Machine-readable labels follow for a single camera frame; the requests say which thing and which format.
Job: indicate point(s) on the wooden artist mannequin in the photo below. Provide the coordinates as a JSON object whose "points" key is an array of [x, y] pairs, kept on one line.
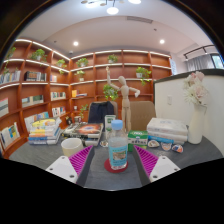
{"points": [[126, 100]]}

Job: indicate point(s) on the ceiling air vent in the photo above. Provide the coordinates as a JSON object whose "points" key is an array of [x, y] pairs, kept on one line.
{"points": [[139, 19]]}

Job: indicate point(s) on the pale pink flower bunch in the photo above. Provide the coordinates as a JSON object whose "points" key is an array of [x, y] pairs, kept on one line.
{"points": [[195, 88]]}

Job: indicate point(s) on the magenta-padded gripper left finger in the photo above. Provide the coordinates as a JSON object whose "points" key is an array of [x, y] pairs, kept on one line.
{"points": [[65, 168]]}

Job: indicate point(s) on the black track light rail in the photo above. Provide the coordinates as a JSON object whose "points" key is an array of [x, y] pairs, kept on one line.
{"points": [[200, 49]]}

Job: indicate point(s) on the dark blue jacket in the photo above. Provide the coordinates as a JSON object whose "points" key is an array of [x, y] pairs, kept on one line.
{"points": [[100, 113]]}

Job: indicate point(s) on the recessed ceiling lights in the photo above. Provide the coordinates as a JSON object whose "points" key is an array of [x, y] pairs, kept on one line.
{"points": [[76, 43]]}

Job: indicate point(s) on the grey curtain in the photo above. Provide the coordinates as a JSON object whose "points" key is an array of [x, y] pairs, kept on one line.
{"points": [[199, 63]]}

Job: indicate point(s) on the white wall poster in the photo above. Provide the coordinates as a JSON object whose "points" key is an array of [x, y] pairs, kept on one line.
{"points": [[173, 66]]}

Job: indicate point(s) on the white tissue pack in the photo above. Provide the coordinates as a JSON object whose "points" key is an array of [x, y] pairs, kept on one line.
{"points": [[168, 136], [166, 126]]}

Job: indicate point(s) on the white wall socket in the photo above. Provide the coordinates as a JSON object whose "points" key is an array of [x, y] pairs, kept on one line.
{"points": [[169, 100]]}

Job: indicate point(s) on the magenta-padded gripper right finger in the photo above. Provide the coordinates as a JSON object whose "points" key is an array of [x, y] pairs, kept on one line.
{"points": [[161, 167]]}

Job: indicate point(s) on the stack of colourful books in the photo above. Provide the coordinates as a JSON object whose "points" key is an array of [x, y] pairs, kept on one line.
{"points": [[45, 131]]}

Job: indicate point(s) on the stack of dark books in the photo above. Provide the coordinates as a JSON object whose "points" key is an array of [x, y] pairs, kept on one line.
{"points": [[86, 130]]}

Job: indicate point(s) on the tall green white carton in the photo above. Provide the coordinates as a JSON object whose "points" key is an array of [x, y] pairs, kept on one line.
{"points": [[109, 121]]}

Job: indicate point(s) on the green and white box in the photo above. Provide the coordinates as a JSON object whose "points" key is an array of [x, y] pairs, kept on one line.
{"points": [[137, 136]]}

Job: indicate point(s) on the blue flat pack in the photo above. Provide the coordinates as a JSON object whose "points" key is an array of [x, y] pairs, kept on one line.
{"points": [[163, 139]]}

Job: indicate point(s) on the branched ceiling lamp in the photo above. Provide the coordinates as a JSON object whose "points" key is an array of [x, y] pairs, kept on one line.
{"points": [[112, 10]]}

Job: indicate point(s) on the tan chair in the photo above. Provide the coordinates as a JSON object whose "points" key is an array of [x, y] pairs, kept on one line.
{"points": [[143, 115], [116, 106]]}

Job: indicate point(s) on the clear water bottle blue cap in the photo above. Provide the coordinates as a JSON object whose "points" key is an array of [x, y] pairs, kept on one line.
{"points": [[118, 150]]}

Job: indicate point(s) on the window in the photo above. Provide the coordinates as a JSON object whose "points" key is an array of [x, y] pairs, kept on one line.
{"points": [[217, 61]]}

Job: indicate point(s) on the cream paper cup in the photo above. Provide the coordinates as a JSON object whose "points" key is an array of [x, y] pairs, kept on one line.
{"points": [[71, 146]]}

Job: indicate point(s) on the wooden shelf unit with books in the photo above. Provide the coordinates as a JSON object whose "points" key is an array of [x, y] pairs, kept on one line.
{"points": [[66, 86]]}

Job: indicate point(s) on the small printed badge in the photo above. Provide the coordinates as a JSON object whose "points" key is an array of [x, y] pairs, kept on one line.
{"points": [[166, 146], [104, 143], [177, 148], [153, 143]]}

